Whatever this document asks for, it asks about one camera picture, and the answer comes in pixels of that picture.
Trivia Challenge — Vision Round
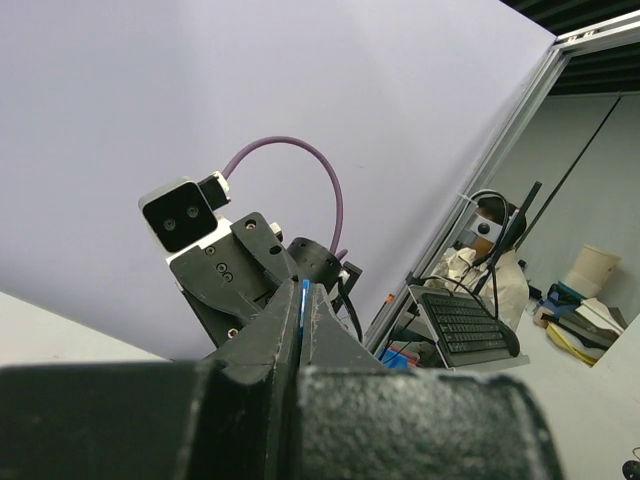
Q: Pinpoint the black keyboard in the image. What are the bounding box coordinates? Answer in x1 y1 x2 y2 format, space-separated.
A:
416 290 521 367

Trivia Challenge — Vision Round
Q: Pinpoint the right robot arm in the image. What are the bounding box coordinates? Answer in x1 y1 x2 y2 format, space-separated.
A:
168 212 363 347

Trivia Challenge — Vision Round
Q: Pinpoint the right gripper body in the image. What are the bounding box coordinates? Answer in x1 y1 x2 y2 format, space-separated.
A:
168 212 295 347

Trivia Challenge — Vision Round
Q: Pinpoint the seated person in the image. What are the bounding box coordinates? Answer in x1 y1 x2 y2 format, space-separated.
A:
424 190 529 331

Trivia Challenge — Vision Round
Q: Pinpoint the aluminium frame post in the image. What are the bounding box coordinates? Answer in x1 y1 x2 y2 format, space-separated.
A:
364 9 640 351

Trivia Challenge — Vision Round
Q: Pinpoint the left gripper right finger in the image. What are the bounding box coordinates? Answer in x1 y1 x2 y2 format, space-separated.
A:
292 285 563 479

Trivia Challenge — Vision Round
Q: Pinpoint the blue key tag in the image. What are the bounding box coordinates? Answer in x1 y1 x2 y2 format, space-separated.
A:
298 279 311 341

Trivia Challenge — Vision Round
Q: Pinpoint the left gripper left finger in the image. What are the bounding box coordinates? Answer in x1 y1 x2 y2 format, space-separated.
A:
1 279 300 479

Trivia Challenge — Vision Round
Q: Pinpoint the white paper cup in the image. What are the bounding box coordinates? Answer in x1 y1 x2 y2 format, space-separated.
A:
562 244 621 298

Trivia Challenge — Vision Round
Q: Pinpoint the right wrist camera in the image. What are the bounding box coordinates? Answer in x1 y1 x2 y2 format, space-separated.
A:
138 171 231 262

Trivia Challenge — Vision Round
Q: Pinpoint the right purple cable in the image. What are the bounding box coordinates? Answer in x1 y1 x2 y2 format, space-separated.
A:
219 135 349 261

